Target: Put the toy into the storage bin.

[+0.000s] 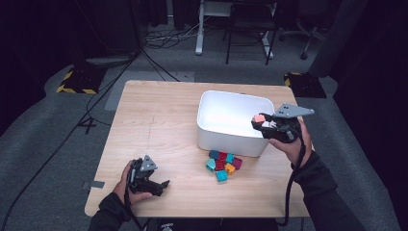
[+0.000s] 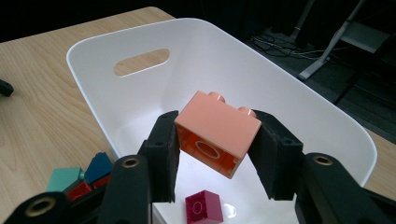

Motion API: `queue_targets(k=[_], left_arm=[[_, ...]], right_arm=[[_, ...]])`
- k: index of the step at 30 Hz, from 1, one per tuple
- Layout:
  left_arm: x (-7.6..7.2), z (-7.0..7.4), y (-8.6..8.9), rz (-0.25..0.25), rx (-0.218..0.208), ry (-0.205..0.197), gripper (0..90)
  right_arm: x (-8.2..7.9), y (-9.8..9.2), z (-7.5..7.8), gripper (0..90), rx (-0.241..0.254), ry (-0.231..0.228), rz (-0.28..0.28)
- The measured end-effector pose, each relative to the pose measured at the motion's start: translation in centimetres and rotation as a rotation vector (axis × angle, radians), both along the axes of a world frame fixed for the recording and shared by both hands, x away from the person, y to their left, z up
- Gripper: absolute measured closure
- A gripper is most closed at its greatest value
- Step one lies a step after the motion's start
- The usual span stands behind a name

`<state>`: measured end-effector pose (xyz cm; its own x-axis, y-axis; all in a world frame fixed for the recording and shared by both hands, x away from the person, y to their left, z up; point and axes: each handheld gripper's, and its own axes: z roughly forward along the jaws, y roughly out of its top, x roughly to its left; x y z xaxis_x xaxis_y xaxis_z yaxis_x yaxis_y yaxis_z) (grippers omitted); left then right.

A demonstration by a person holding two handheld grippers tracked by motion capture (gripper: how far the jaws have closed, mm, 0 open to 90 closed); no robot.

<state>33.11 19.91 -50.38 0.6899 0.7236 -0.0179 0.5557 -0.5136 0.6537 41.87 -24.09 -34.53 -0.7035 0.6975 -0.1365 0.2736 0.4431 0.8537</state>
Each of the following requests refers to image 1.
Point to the black yellow striped base plate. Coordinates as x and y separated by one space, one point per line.
304 85
81 80

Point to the orange toy block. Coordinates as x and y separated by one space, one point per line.
229 168

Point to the grey tape strip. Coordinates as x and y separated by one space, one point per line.
96 184

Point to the grey stand foot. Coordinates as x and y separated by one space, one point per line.
109 61

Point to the person's dark clothing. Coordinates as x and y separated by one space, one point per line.
192 225

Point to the person's left hand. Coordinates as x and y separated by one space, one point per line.
122 189

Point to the person's right hand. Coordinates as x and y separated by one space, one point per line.
296 150

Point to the salmon pink toy block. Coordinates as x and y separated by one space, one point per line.
258 118

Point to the white desk frame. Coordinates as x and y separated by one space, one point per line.
199 32

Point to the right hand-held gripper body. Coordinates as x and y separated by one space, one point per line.
293 110

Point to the black chair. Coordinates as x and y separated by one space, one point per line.
250 19

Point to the office chair wheeled base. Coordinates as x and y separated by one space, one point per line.
304 38

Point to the dark teal toy block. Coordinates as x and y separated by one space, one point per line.
214 154

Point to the grey curtain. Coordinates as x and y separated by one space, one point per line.
336 35

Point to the white plastic bin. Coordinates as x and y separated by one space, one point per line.
231 141

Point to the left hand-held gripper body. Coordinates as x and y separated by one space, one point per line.
148 164

